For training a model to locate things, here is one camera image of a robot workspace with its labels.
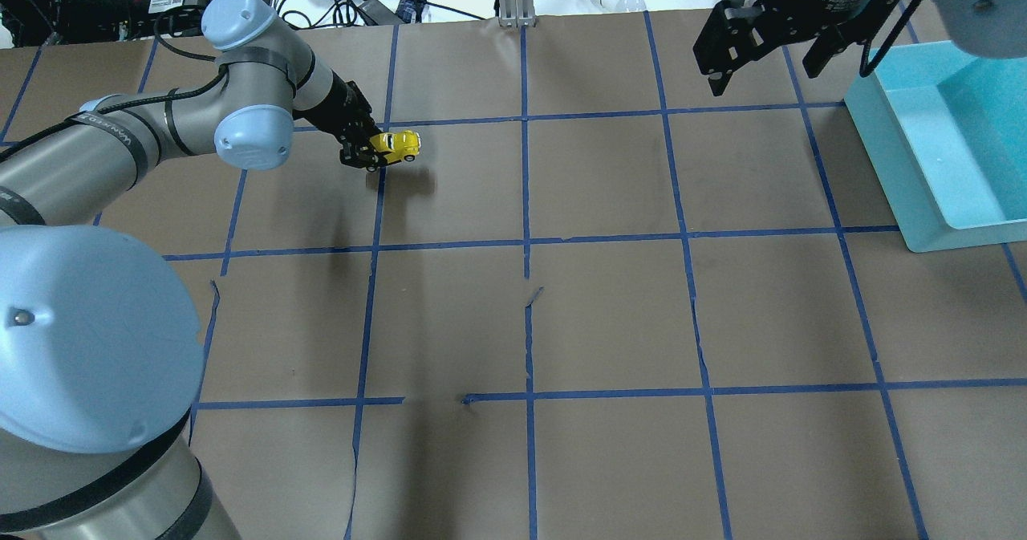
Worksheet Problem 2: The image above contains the yellow toy beetle car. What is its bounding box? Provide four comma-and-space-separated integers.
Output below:
370, 130, 421, 166

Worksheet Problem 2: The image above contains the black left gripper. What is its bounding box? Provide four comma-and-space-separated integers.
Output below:
309, 79, 382, 168

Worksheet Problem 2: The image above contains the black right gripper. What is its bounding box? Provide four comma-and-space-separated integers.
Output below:
693, 0, 898, 97

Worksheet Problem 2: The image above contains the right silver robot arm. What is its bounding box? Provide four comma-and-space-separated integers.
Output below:
693, 0, 1025, 97

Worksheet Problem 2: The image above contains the turquoise plastic bin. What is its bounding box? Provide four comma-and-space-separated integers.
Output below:
844, 40, 1026, 254

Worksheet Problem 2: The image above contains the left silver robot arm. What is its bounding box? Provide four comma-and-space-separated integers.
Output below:
2, 0, 382, 539

